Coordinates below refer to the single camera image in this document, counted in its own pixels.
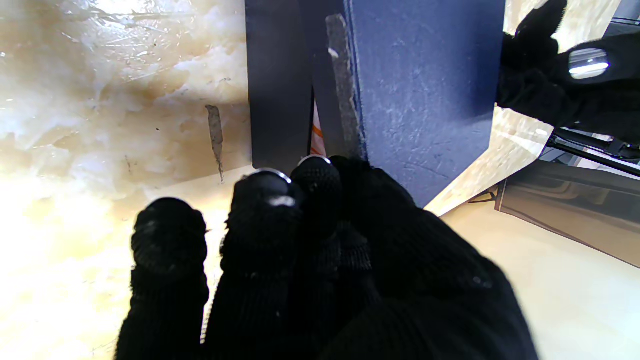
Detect white plastic bag orange print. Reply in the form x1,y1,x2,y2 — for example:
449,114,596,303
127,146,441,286
310,100,328,157

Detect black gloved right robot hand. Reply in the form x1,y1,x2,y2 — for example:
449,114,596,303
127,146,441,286
115,155,540,360

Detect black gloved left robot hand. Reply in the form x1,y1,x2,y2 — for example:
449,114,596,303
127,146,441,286
496,0,640,146

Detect black gift box lid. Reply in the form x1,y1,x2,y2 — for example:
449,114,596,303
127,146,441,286
325,0,507,208

